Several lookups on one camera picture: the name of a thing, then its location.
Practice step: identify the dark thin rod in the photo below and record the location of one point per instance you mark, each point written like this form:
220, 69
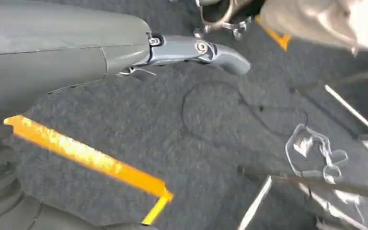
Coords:
330, 186

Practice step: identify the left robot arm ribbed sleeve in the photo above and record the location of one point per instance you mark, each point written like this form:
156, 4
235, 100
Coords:
0, 196

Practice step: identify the orange tape piece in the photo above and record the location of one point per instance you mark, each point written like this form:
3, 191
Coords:
280, 39

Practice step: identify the clear plastic wrapper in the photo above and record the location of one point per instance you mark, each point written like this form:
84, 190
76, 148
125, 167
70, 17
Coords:
304, 144

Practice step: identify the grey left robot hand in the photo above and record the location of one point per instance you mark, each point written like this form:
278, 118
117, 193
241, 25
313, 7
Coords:
60, 47

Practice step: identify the yellow tape outline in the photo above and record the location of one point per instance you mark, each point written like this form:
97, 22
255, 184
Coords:
88, 157

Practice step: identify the white thin strip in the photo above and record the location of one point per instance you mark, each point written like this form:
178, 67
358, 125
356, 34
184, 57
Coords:
355, 112
257, 203

